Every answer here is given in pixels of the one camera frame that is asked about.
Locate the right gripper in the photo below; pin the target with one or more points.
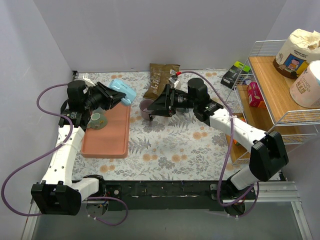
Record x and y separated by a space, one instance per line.
169 100

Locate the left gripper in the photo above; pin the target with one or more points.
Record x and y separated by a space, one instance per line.
105 95

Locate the purple mug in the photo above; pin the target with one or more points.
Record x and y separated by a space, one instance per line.
145 113

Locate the green mug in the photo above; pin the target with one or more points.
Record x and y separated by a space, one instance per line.
97 121

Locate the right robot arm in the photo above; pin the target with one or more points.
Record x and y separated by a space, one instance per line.
267 150

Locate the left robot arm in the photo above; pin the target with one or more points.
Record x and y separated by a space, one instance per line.
56 193

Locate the brown snack bag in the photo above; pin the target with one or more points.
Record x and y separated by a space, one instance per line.
159 78

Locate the salmon pink tray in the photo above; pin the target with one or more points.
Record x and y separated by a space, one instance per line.
112 141

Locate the black green box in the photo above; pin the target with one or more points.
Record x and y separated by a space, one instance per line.
230 77

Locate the orange green sponge pack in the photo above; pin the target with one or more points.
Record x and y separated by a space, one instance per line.
236 142

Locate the magenta tissue pack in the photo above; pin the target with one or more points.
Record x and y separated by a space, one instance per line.
255 97

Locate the pink toilet paper roll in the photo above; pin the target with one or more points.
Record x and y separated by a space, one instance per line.
305 91

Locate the cartoon toilet paper roll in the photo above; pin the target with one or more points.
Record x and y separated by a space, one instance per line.
299 50

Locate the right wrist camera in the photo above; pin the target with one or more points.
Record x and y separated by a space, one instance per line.
174 81

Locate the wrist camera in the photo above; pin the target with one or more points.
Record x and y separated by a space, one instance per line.
174 81
87 80

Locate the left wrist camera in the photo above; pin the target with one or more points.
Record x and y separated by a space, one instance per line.
87 80

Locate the white wire shelf rack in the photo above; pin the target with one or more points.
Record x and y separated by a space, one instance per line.
281 113

